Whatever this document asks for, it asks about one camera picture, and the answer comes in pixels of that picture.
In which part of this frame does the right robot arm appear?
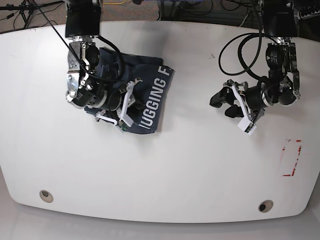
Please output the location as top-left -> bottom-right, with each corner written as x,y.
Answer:
65,0 -> 142,132

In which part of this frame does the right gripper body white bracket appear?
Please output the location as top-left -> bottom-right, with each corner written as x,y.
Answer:
95,77 -> 143,131

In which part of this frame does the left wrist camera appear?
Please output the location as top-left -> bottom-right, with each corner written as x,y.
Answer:
237,117 -> 257,136

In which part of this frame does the right table cable grommet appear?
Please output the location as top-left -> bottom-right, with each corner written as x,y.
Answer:
258,200 -> 274,213

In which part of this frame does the black tripod stand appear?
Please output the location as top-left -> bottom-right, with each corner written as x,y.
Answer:
0,0 -> 66,29

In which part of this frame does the left table cable grommet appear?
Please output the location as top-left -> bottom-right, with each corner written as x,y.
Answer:
39,190 -> 54,203

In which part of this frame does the yellow cable on floor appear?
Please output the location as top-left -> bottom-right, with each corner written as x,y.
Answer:
103,0 -> 127,7

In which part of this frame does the white power strip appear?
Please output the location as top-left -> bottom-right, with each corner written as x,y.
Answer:
297,5 -> 320,20

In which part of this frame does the dark blue T-shirt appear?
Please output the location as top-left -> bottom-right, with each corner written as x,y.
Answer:
84,47 -> 175,135

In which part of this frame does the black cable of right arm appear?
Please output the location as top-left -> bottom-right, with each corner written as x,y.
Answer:
96,34 -> 126,83

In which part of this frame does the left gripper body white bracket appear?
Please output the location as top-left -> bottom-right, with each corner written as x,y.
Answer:
223,79 -> 267,126

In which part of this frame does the table cable grommet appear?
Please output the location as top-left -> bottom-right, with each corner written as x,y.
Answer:
39,190 -> 54,203
258,200 -> 274,213

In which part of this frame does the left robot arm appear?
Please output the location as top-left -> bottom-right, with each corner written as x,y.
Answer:
209,0 -> 301,135

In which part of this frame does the red tape rectangle marking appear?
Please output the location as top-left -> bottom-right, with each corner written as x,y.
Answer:
278,139 -> 303,178

